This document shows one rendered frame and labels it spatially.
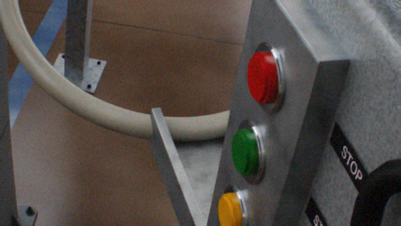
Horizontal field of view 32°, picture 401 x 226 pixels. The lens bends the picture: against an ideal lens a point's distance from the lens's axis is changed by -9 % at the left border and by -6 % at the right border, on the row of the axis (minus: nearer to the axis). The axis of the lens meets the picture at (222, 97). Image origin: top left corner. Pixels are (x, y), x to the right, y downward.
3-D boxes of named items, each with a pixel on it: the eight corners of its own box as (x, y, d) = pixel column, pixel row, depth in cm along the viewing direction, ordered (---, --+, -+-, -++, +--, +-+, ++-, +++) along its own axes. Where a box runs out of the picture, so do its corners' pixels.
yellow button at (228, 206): (243, 241, 44) (251, 213, 42) (228, 243, 43) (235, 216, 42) (230, 211, 46) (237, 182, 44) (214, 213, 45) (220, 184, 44)
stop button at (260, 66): (278, 113, 38) (289, 71, 36) (259, 115, 37) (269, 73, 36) (261, 81, 39) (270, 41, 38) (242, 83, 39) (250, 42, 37)
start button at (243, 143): (260, 184, 41) (269, 149, 39) (242, 187, 40) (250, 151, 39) (244, 152, 42) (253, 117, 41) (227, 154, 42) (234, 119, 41)
